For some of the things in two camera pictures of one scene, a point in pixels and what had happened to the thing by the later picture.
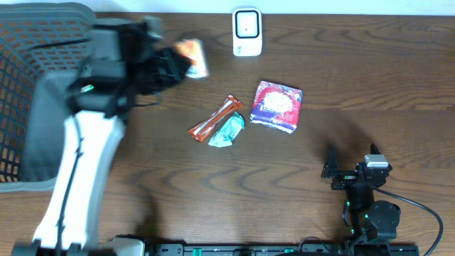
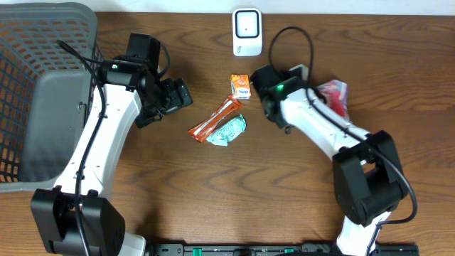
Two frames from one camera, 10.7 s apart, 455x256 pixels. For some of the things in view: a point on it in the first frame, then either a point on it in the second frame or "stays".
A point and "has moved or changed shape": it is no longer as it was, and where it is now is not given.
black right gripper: (348, 174) → (269, 107)
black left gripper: (170, 66) → (176, 97)
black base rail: (283, 249) stays
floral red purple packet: (276, 107) has moved or changed shape
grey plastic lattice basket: (43, 45) stays
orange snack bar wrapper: (202, 129) stays
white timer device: (247, 32) stays
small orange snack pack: (194, 49) → (240, 86)
